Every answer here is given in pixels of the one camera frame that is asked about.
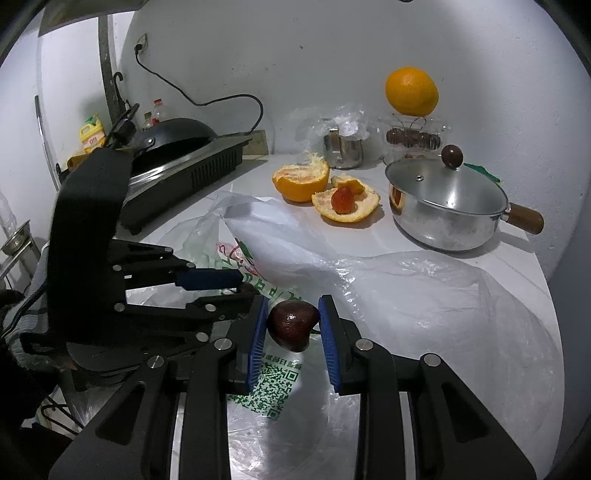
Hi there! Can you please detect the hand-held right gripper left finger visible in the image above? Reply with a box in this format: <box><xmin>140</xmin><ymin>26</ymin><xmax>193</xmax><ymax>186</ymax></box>
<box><xmin>48</xmin><ymin>295</ymin><xmax>270</xmax><ymax>480</ymax></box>

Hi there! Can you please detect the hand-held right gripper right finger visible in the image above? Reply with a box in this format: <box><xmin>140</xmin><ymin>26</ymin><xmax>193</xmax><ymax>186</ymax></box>
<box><xmin>318</xmin><ymin>294</ymin><xmax>537</xmax><ymax>480</ymax></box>

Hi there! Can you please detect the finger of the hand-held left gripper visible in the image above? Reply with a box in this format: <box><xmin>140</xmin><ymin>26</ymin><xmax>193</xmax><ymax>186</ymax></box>
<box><xmin>113</xmin><ymin>284</ymin><xmax>259</xmax><ymax>334</ymax></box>
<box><xmin>108</xmin><ymin>240</ymin><xmax>243</xmax><ymax>292</ymax></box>

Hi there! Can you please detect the dark red cherry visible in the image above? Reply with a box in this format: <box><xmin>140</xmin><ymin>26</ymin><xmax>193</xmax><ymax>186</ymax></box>
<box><xmin>267</xmin><ymin>300</ymin><xmax>321</xmax><ymax>352</ymax></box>

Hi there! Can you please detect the green printed plastic bag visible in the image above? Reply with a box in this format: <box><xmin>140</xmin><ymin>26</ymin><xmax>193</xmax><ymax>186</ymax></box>
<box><xmin>69</xmin><ymin>191</ymin><xmax>361</xmax><ymax>480</ymax></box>

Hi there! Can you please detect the orange peel half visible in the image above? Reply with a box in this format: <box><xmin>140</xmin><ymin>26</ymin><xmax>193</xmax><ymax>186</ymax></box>
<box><xmin>311</xmin><ymin>174</ymin><xmax>382</xmax><ymax>223</ymax></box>
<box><xmin>271</xmin><ymin>152</ymin><xmax>331</xmax><ymax>203</ymax></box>

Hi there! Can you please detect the large red strawberry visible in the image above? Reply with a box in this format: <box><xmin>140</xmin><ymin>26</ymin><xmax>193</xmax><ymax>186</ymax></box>
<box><xmin>331</xmin><ymin>186</ymin><xmax>356</xmax><ymax>214</ymax></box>

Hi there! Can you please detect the small metal bowl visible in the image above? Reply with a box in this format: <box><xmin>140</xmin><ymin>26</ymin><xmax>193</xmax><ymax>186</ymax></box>
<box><xmin>0</xmin><ymin>220</ymin><xmax>33</xmax><ymax>254</ymax></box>

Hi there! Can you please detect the yellow oil bottle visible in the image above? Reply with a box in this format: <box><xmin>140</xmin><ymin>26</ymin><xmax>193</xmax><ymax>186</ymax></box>
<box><xmin>79</xmin><ymin>114</ymin><xmax>107</xmax><ymax>155</ymax></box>

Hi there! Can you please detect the black induction cooker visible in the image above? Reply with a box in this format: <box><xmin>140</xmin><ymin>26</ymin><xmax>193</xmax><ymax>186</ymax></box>
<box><xmin>117</xmin><ymin>134</ymin><xmax>254</xmax><ymax>234</ymax></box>

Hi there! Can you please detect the clear plastic bag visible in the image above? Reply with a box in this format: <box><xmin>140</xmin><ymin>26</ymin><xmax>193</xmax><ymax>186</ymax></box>
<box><xmin>295</xmin><ymin>251</ymin><xmax>561</xmax><ymax>480</ymax></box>

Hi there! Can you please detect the black hooked rod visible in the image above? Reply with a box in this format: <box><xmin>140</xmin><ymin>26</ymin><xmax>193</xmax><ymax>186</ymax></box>
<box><xmin>112</xmin><ymin>71</ymin><xmax>132</xmax><ymax>112</ymax></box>

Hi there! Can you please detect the beige board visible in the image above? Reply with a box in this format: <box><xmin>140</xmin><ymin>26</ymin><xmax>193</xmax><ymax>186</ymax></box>
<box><xmin>245</xmin><ymin>131</ymin><xmax>269</xmax><ymax>155</ymax></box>

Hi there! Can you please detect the grey vertical pipe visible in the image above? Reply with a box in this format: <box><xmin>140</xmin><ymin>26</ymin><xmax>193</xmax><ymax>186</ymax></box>
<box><xmin>97</xmin><ymin>14</ymin><xmax>132</xmax><ymax>139</ymax></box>

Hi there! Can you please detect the stainless steel cup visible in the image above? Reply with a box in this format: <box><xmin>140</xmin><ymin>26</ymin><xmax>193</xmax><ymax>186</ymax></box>
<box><xmin>323</xmin><ymin>130</ymin><xmax>365</xmax><ymax>169</ymax></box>

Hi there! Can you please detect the steel pot lid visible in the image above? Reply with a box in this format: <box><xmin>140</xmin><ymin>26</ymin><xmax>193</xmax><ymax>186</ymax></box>
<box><xmin>385</xmin><ymin>144</ymin><xmax>509</xmax><ymax>217</ymax></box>

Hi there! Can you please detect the crumpled clear plastic wrap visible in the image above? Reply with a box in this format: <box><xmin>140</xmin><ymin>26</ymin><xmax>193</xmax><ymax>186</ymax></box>
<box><xmin>295</xmin><ymin>104</ymin><xmax>370</xmax><ymax>139</ymax></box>

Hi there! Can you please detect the range hood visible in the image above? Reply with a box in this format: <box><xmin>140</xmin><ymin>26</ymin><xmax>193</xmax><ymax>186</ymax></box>
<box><xmin>39</xmin><ymin>0</ymin><xmax>148</xmax><ymax>35</ymax></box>

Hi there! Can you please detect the clear plastic container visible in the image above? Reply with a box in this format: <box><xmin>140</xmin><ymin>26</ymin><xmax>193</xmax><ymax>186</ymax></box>
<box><xmin>379</xmin><ymin>115</ymin><xmax>451</xmax><ymax>164</ymax></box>

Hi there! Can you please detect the whole orange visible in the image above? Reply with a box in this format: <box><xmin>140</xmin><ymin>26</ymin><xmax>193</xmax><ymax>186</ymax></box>
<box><xmin>385</xmin><ymin>67</ymin><xmax>439</xmax><ymax>117</ymax></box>

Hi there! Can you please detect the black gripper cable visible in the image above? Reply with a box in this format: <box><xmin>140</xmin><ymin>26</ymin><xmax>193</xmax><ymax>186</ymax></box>
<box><xmin>106</xmin><ymin>102</ymin><xmax>140</xmax><ymax>151</ymax></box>

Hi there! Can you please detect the grey vertical handle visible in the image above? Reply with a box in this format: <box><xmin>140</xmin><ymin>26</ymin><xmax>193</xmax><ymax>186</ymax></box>
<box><xmin>33</xmin><ymin>95</ymin><xmax>61</xmax><ymax>190</ymax></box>

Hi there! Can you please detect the black wok with wooden handle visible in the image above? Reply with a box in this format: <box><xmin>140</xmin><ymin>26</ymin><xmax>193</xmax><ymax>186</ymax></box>
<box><xmin>67</xmin><ymin>117</ymin><xmax>219</xmax><ymax>172</ymax></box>

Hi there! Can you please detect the steel pot with wooden handle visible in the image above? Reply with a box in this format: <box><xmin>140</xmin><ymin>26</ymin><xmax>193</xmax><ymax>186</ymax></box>
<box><xmin>389</xmin><ymin>182</ymin><xmax>544</xmax><ymax>252</ymax></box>

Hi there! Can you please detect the black power cable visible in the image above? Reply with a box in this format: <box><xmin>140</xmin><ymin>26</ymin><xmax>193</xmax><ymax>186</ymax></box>
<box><xmin>134</xmin><ymin>44</ymin><xmax>265</xmax><ymax>139</ymax></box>

